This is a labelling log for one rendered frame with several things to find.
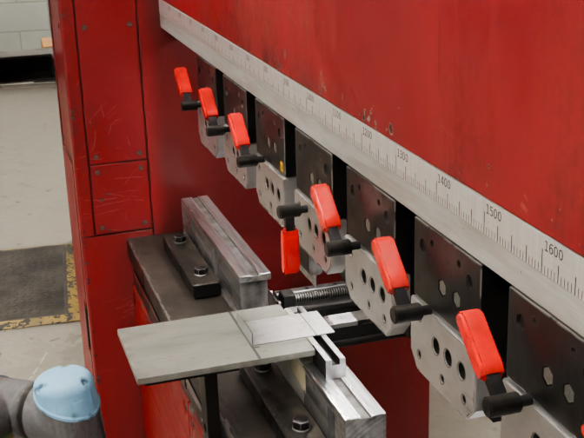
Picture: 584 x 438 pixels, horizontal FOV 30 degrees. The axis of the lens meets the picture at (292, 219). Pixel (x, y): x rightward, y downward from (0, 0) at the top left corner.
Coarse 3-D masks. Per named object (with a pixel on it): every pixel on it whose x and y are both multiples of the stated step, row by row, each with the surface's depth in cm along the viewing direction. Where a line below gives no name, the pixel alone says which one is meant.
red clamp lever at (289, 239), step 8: (280, 208) 143; (288, 208) 144; (296, 208) 144; (304, 208) 145; (280, 216) 144; (288, 216) 144; (296, 216) 144; (288, 224) 144; (288, 232) 145; (296, 232) 145; (288, 240) 145; (296, 240) 145; (288, 248) 145; (296, 248) 145; (288, 256) 145; (296, 256) 146; (288, 264) 146; (296, 264) 146; (288, 272) 146; (296, 272) 147
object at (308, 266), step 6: (300, 246) 163; (300, 252) 163; (300, 258) 164; (306, 258) 161; (300, 264) 167; (306, 264) 161; (312, 264) 160; (306, 270) 165; (312, 270) 160; (318, 270) 160; (306, 276) 165; (312, 276) 162; (312, 282) 162
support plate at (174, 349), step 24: (240, 312) 173; (264, 312) 173; (120, 336) 166; (144, 336) 166; (168, 336) 165; (192, 336) 165; (216, 336) 165; (240, 336) 165; (144, 360) 158; (168, 360) 158; (192, 360) 157; (216, 360) 157; (240, 360) 157; (264, 360) 158
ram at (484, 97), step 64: (192, 0) 199; (256, 0) 158; (320, 0) 131; (384, 0) 112; (448, 0) 97; (512, 0) 86; (576, 0) 77; (320, 64) 134; (384, 64) 114; (448, 64) 99; (512, 64) 88; (576, 64) 78; (320, 128) 137; (384, 128) 116; (448, 128) 101; (512, 128) 89; (576, 128) 80; (512, 192) 90; (576, 192) 81; (512, 256) 92; (576, 320) 83
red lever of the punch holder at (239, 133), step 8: (232, 120) 165; (240, 120) 165; (232, 128) 165; (240, 128) 165; (232, 136) 165; (240, 136) 164; (248, 136) 164; (240, 144) 163; (248, 144) 164; (240, 152) 164; (248, 152) 163; (240, 160) 161; (248, 160) 162; (256, 160) 162; (264, 160) 163
